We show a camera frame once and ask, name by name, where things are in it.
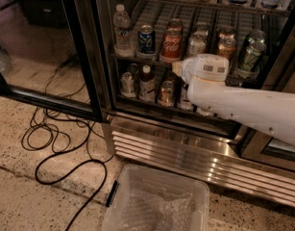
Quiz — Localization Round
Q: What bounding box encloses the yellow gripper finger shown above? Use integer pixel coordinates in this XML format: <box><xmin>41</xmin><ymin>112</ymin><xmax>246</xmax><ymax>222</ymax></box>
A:
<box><xmin>172</xmin><ymin>62</ymin><xmax>182</xmax><ymax>76</ymax></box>

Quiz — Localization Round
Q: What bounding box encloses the silver 7up can front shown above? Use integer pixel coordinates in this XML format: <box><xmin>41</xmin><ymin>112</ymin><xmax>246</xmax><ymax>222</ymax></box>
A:
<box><xmin>186</xmin><ymin>34</ymin><xmax>207</xmax><ymax>57</ymax></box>

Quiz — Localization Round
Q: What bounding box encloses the silver 7up can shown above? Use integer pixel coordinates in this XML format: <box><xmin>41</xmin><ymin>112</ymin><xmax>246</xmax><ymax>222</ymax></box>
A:
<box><xmin>193</xmin><ymin>22</ymin><xmax>209</xmax><ymax>38</ymax></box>
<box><xmin>186</xmin><ymin>34</ymin><xmax>207</xmax><ymax>57</ymax></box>

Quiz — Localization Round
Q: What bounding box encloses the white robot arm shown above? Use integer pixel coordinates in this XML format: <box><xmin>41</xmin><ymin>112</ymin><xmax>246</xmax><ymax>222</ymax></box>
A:
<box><xmin>172</xmin><ymin>54</ymin><xmax>295</xmax><ymax>146</ymax></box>

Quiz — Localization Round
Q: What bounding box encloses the red coca-cola can front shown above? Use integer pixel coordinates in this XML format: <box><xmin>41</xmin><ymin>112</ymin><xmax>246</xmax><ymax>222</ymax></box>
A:
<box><xmin>160</xmin><ymin>28</ymin><xmax>182</xmax><ymax>63</ymax></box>

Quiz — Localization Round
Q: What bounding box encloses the red coca-cola can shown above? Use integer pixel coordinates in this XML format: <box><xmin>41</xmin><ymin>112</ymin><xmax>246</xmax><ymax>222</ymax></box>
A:
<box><xmin>166</xmin><ymin>18</ymin><xmax>184</xmax><ymax>32</ymax></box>
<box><xmin>160</xmin><ymin>28</ymin><xmax>182</xmax><ymax>63</ymax></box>

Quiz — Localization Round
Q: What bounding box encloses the copper can bottom shelf front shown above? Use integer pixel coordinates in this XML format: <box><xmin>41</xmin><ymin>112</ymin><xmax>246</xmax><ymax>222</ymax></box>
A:
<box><xmin>158</xmin><ymin>80</ymin><xmax>174</xmax><ymax>107</ymax></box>

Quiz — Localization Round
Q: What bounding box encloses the red coca-cola can rear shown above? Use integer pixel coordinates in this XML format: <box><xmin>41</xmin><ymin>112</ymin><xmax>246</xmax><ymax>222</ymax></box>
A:
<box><xmin>166</xmin><ymin>18</ymin><xmax>184</xmax><ymax>32</ymax></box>

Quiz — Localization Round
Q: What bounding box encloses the blue pepsi can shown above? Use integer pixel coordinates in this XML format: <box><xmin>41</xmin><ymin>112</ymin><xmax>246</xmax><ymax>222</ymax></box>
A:
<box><xmin>136</xmin><ymin>24</ymin><xmax>156</xmax><ymax>59</ymax></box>

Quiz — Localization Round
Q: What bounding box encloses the silver can bottom shelf rear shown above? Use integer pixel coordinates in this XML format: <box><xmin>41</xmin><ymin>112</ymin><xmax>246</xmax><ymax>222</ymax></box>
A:
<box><xmin>127</xmin><ymin>63</ymin><xmax>139</xmax><ymax>77</ymax></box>

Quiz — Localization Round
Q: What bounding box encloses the silver can shelf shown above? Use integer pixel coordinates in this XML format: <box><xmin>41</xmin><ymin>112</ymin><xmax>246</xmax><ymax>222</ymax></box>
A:
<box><xmin>121</xmin><ymin>72</ymin><xmax>136</xmax><ymax>98</ymax></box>
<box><xmin>127</xmin><ymin>63</ymin><xmax>139</xmax><ymax>77</ymax></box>

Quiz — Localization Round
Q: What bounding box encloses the silver 7up can rear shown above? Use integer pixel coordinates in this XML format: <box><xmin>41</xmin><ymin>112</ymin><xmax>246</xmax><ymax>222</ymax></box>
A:
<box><xmin>193</xmin><ymin>22</ymin><xmax>209</xmax><ymax>38</ymax></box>

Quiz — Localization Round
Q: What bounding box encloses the stainless steel fridge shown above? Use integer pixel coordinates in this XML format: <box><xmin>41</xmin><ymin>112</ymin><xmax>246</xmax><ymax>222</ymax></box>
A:
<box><xmin>90</xmin><ymin>0</ymin><xmax>295</xmax><ymax>208</ymax></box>

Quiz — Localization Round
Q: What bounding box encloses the silver can bottom shelf front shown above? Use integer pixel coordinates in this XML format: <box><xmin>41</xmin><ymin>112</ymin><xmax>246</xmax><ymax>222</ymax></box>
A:
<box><xmin>121</xmin><ymin>72</ymin><xmax>136</xmax><ymax>98</ymax></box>

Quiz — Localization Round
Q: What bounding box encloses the gold soda can front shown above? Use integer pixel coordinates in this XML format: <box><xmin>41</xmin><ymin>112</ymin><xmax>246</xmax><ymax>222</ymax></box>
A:
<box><xmin>217</xmin><ymin>38</ymin><xmax>236</xmax><ymax>60</ymax></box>

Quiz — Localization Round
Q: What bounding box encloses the gold soda can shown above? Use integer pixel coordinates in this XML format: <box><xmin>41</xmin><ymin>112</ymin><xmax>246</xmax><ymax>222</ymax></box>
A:
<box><xmin>217</xmin><ymin>38</ymin><xmax>236</xmax><ymax>60</ymax></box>
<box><xmin>217</xmin><ymin>26</ymin><xmax>235</xmax><ymax>39</ymax></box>

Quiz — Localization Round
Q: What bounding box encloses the clear water bottle middle shelf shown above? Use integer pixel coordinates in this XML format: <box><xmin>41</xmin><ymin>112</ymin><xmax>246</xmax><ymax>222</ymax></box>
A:
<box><xmin>113</xmin><ymin>4</ymin><xmax>134</xmax><ymax>57</ymax></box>

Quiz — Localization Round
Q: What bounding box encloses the gold soda can rear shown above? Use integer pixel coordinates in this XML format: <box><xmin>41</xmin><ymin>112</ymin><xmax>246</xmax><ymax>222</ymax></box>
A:
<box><xmin>217</xmin><ymin>26</ymin><xmax>235</xmax><ymax>39</ymax></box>

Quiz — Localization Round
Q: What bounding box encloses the green soda can front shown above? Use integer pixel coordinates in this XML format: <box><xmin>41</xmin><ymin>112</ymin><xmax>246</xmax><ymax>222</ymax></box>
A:
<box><xmin>236</xmin><ymin>41</ymin><xmax>266</xmax><ymax>79</ymax></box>

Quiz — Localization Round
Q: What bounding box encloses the green soda can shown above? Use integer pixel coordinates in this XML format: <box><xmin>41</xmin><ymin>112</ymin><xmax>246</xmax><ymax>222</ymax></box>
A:
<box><xmin>243</xmin><ymin>30</ymin><xmax>266</xmax><ymax>47</ymax></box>
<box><xmin>236</xmin><ymin>41</ymin><xmax>266</xmax><ymax>79</ymax></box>

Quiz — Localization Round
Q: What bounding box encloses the green soda can rear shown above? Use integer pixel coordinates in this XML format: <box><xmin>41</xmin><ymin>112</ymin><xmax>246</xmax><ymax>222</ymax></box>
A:
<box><xmin>243</xmin><ymin>30</ymin><xmax>266</xmax><ymax>47</ymax></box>

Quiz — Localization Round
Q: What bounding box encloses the closed right glass fridge door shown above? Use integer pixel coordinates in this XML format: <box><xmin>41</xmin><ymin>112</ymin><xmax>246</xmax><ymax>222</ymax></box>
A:
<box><xmin>240</xmin><ymin>129</ymin><xmax>295</xmax><ymax>172</ymax></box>

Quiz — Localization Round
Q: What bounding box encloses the glass fridge door open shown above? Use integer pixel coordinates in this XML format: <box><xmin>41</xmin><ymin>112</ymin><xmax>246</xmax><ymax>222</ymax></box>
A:
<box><xmin>0</xmin><ymin>0</ymin><xmax>107</xmax><ymax>122</ymax></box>

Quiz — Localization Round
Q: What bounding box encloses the dark juice bottle right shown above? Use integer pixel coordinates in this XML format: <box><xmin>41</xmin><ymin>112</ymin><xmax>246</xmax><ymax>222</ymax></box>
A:
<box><xmin>177</xmin><ymin>82</ymin><xmax>194</xmax><ymax>111</ymax></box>

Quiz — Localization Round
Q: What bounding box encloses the dark juice bottle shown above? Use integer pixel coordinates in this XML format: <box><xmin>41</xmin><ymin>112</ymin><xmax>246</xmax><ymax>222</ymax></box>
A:
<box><xmin>177</xmin><ymin>82</ymin><xmax>194</xmax><ymax>111</ymax></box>
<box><xmin>138</xmin><ymin>65</ymin><xmax>155</xmax><ymax>102</ymax></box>

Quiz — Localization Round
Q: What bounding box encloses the dark juice bottle left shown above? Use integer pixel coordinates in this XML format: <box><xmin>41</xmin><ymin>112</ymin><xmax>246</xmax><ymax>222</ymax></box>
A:
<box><xmin>138</xmin><ymin>65</ymin><xmax>155</xmax><ymax>102</ymax></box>

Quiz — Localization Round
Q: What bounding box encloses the clear plastic storage bin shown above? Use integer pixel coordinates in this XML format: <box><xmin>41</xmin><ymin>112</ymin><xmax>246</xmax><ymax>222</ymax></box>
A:
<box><xmin>102</xmin><ymin>165</ymin><xmax>209</xmax><ymax>231</ymax></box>

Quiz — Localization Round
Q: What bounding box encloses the bubble wrap sheet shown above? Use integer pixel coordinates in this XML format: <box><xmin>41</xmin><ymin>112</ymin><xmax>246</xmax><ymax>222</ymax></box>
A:
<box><xmin>117</xmin><ymin>181</ymin><xmax>194</xmax><ymax>231</ymax></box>

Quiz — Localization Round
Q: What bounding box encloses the black floor cable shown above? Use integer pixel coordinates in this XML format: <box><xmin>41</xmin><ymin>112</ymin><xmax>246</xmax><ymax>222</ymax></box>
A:
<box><xmin>0</xmin><ymin>26</ymin><xmax>114</xmax><ymax>231</ymax></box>

